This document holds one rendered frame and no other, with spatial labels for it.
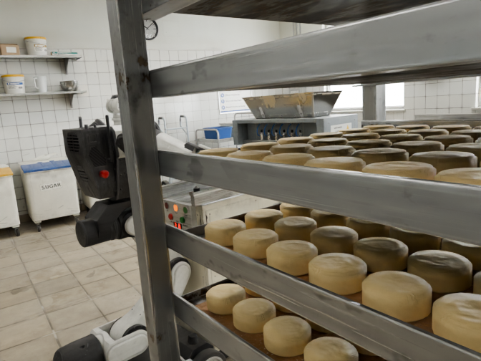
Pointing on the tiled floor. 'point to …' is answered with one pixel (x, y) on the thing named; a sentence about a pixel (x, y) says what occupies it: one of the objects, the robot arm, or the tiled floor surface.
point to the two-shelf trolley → (217, 135)
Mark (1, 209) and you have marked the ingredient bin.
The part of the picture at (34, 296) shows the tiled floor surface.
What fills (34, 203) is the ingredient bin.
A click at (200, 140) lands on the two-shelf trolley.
